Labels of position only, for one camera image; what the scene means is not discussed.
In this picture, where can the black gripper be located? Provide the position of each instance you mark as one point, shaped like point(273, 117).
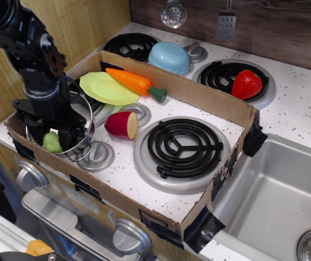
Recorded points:
point(61, 113)

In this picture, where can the green toy broccoli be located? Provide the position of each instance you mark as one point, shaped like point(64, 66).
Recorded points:
point(51, 142)

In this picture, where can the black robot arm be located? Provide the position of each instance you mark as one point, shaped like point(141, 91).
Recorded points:
point(33, 54)

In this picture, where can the cardboard fence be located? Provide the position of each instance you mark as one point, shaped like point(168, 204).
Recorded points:
point(164, 216)

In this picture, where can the silver oven knob left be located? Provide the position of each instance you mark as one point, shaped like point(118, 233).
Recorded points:
point(29, 177)

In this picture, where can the silver oven knob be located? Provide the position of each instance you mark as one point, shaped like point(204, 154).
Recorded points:
point(29, 177)
point(129, 238)

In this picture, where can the silver stove knob front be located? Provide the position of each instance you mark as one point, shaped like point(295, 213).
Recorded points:
point(96, 157)

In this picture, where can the silver stove knob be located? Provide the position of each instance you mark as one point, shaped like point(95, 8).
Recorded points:
point(196, 53)
point(96, 157)
point(142, 112)

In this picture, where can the yellow-green plastic plate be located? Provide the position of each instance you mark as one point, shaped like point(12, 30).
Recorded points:
point(104, 88)

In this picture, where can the red toy radish half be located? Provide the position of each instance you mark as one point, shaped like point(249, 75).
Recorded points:
point(123, 125)

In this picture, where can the silver stove knob middle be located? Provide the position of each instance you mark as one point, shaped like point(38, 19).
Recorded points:
point(142, 112)

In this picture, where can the orange toy carrot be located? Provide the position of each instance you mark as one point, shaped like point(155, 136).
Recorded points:
point(138, 84)

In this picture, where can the orange object bottom left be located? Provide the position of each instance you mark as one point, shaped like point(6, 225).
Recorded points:
point(37, 248)

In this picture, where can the back left black burner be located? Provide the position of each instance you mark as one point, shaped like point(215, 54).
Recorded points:
point(131, 45)

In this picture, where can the silver oven knob right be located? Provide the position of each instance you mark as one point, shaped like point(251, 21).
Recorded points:
point(129, 238)

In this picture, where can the front right black burner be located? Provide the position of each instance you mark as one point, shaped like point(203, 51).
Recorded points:
point(180, 155)

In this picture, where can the light blue plastic bowl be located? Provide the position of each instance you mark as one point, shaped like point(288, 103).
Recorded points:
point(170, 57)

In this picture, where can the silver stove knob back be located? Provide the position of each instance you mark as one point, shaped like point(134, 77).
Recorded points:
point(196, 53)

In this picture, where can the hanging metal strainer ladle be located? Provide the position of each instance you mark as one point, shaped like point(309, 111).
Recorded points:
point(173, 14)

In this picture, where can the back right black burner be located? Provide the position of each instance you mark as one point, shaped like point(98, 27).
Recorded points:
point(222, 73)

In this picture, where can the red toy strawberry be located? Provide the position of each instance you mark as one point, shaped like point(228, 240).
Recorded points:
point(246, 85)

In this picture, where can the hanging metal spatula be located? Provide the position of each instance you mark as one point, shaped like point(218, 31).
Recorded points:
point(225, 29)

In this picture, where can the silver sink basin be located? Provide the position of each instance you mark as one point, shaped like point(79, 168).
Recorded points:
point(266, 205)

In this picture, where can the silver oven door handle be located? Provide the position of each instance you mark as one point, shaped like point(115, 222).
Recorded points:
point(73, 233)

